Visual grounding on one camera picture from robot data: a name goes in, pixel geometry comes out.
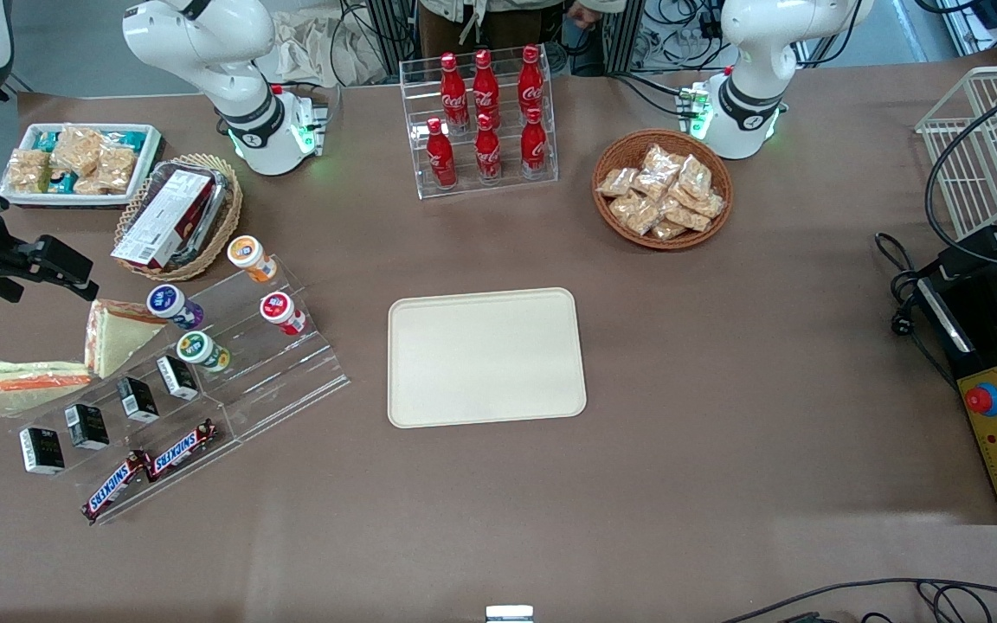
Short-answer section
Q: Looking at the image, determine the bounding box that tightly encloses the thin black cable with plug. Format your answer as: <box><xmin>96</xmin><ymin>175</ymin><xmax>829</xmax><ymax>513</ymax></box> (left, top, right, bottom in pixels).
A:
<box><xmin>874</xmin><ymin>231</ymin><xmax>960</xmax><ymax>392</ymax></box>

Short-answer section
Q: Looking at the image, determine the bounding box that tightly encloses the white wire basket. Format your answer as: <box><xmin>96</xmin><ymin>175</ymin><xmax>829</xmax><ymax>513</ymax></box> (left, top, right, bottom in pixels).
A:
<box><xmin>915</xmin><ymin>64</ymin><xmax>997</xmax><ymax>245</ymax></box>

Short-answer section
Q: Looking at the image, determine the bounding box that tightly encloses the purple gum bottle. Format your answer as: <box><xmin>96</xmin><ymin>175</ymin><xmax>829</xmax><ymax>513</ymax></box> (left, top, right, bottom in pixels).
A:
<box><xmin>146</xmin><ymin>284</ymin><xmax>205</xmax><ymax>331</ymax></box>

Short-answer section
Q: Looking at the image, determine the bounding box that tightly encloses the black and yellow control box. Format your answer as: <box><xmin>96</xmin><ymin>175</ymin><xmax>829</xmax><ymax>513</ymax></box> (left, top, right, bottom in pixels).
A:
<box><xmin>912</xmin><ymin>258</ymin><xmax>997</xmax><ymax>526</ymax></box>

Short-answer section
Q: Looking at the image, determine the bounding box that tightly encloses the white and red carton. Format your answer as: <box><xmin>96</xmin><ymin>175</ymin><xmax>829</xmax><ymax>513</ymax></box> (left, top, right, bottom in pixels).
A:
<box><xmin>111</xmin><ymin>169</ymin><xmax>215</xmax><ymax>270</ymax></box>

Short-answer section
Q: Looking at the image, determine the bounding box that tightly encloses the triangular wrapped sandwich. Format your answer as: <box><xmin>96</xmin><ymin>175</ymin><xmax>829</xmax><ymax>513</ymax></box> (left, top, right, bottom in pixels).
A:
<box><xmin>84</xmin><ymin>299</ymin><xmax>167</xmax><ymax>380</ymax></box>

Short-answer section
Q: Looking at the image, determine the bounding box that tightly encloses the flat wrapped sandwich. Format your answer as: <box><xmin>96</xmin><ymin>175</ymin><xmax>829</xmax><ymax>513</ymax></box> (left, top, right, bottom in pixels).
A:
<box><xmin>0</xmin><ymin>359</ymin><xmax>94</xmax><ymax>419</ymax></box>

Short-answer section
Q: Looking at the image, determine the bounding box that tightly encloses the red emergency stop button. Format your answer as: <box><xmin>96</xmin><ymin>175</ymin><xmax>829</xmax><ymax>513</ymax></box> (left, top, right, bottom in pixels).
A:
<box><xmin>963</xmin><ymin>382</ymin><xmax>997</xmax><ymax>419</ymax></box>

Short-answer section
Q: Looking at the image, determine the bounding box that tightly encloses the orange gum bottle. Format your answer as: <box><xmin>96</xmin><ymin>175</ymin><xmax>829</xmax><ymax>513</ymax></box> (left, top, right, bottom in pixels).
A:
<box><xmin>227</xmin><ymin>234</ymin><xmax>278</xmax><ymax>284</ymax></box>

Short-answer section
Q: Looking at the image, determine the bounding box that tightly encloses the clear plastic clamshell container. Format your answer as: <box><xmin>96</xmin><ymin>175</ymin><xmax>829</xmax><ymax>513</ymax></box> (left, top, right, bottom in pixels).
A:
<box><xmin>137</xmin><ymin>159</ymin><xmax>232</xmax><ymax>262</ymax></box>

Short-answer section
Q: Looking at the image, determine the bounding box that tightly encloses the beige rice cracker packet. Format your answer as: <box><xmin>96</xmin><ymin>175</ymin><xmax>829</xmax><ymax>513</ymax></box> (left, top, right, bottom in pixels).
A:
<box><xmin>92</xmin><ymin>145</ymin><xmax>138</xmax><ymax>194</ymax></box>
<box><xmin>53</xmin><ymin>126</ymin><xmax>105</xmax><ymax>175</ymax></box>
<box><xmin>7</xmin><ymin>149</ymin><xmax>52</xmax><ymax>194</ymax></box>

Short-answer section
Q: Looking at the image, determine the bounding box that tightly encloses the green gum bottle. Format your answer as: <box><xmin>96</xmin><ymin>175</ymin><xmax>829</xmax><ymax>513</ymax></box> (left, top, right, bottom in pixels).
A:
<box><xmin>176</xmin><ymin>331</ymin><xmax>232</xmax><ymax>374</ymax></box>

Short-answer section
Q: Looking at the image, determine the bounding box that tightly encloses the small black box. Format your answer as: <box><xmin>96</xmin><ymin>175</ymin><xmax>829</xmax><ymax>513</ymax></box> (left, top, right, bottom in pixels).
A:
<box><xmin>64</xmin><ymin>403</ymin><xmax>110</xmax><ymax>451</ymax></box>
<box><xmin>117</xmin><ymin>376</ymin><xmax>160</xmax><ymax>425</ymax></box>
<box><xmin>19</xmin><ymin>426</ymin><xmax>66</xmax><ymax>475</ymax></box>
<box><xmin>157</xmin><ymin>355</ymin><xmax>200</xmax><ymax>401</ymax></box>

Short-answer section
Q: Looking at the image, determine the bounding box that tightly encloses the round brown wicker basket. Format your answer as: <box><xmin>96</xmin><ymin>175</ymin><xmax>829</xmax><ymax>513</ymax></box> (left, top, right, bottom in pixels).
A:
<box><xmin>591</xmin><ymin>130</ymin><xmax>735</xmax><ymax>252</ymax></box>

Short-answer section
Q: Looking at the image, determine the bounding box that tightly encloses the thick black curved cable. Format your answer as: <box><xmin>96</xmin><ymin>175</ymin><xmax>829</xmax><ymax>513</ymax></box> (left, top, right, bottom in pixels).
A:
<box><xmin>923</xmin><ymin>78</ymin><xmax>997</xmax><ymax>271</ymax></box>

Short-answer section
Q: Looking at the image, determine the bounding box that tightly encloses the black base cable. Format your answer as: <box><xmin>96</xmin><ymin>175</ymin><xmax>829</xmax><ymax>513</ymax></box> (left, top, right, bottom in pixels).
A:
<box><xmin>607</xmin><ymin>72</ymin><xmax>691</xmax><ymax>119</ymax></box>

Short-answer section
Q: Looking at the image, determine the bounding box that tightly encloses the beige plastic tray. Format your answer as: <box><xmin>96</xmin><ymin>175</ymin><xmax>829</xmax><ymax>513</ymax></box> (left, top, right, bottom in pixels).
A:
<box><xmin>387</xmin><ymin>287</ymin><xmax>589</xmax><ymax>429</ymax></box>

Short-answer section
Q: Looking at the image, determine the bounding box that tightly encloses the red Coca-Cola bottle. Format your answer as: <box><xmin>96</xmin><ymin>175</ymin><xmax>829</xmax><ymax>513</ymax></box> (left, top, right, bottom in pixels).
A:
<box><xmin>473</xmin><ymin>113</ymin><xmax>503</xmax><ymax>183</ymax></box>
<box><xmin>520</xmin><ymin>107</ymin><xmax>550</xmax><ymax>179</ymax></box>
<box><xmin>439</xmin><ymin>52</ymin><xmax>470</xmax><ymax>133</ymax></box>
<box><xmin>425</xmin><ymin>118</ymin><xmax>458</xmax><ymax>189</ymax></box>
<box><xmin>472</xmin><ymin>49</ymin><xmax>501</xmax><ymax>129</ymax></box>
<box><xmin>517</xmin><ymin>45</ymin><xmax>546</xmax><ymax>122</ymax></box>

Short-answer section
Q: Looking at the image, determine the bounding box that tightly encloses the aluminium frame post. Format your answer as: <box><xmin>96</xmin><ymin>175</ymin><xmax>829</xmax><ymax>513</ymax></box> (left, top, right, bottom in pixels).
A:
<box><xmin>603</xmin><ymin>0</ymin><xmax>646</xmax><ymax>75</ymax></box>

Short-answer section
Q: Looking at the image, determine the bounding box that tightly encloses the long thin black cable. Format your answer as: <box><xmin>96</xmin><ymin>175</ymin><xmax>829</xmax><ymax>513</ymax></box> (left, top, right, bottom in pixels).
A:
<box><xmin>719</xmin><ymin>577</ymin><xmax>997</xmax><ymax>623</ymax></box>

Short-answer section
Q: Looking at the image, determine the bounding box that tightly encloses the white rectangular bin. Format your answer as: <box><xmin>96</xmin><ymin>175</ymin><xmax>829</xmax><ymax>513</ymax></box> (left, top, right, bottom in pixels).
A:
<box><xmin>0</xmin><ymin>123</ymin><xmax>163</xmax><ymax>209</ymax></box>

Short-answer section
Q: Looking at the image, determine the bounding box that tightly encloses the clear acrylic bottle rack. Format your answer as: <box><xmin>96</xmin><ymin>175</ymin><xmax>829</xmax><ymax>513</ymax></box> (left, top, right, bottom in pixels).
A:
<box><xmin>399</xmin><ymin>48</ymin><xmax>560</xmax><ymax>201</ymax></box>

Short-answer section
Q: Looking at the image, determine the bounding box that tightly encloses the red gum bottle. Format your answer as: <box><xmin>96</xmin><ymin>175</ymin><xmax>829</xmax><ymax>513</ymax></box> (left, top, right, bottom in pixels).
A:
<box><xmin>260</xmin><ymin>292</ymin><xmax>307</xmax><ymax>337</ymax></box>

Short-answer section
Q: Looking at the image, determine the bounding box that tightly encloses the beige cloth bag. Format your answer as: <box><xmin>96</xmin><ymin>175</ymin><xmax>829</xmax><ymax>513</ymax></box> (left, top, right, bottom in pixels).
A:
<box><xmin>272</xmin><ymin>7</ymin><xmax>406</xmax><ymax>88</ymax></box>

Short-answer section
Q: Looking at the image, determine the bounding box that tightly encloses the Snickers bar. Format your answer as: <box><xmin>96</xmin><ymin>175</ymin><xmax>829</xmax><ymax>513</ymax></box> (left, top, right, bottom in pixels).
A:
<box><xmin>81</xmin><ymin>450</ymin><xmax>153</xmax><ymax>523</ymax></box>
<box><xmin>145</xmin><ymin>419</ymin><xmax>218</xmax><ymax>482</ymax></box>

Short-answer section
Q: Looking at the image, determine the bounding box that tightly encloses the oval light wicker basket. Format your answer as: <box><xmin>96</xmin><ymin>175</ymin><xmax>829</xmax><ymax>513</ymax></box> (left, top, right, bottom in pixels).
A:
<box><xmin>114</xmin><ymin>153</ymin><xmax>245</xmax><ymax>283</ymax></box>

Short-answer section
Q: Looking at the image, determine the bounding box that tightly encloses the clear acrylic stepped stand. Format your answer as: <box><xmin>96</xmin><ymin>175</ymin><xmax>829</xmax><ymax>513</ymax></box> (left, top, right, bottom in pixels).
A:
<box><xmin>10</xmin><ymin>255</ymin><xmax>351</xmax><ymax>525</ymax></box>

